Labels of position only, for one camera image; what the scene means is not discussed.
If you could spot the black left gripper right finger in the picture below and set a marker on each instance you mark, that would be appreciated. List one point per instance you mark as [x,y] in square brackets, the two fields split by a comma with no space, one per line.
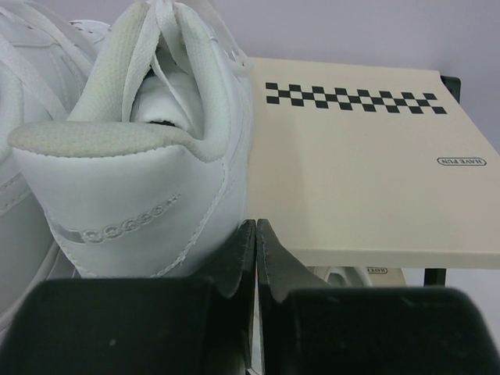
[310,327]

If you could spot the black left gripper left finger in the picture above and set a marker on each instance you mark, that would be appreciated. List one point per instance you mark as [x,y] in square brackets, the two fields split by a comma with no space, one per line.
[201,324]

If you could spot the white grey sneaker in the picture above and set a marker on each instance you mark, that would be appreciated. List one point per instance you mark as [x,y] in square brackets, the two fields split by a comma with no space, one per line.
[343,276]

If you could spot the black beige shoe shelf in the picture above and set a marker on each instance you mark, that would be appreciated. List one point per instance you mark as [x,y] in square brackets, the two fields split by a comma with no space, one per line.
[372,166]

